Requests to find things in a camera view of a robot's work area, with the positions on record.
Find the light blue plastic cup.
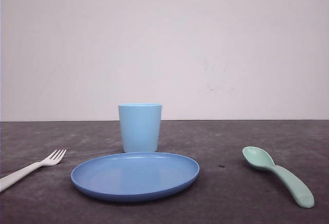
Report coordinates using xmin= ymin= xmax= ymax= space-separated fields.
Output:
xmin=118 ymin=103 xmax=162 ymax=153

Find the mint green plastic spoon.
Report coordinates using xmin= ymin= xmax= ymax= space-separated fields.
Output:
xmin=242 ymin=146 xmax=315 ymax=209

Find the white plastic fork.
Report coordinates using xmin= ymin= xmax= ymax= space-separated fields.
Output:
xmin=1 ymin=150 xmax=67 ymax=192

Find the blue plastic plate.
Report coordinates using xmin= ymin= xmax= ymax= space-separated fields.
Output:
xmin=71 ymin=153 xmax=200 ymax=202

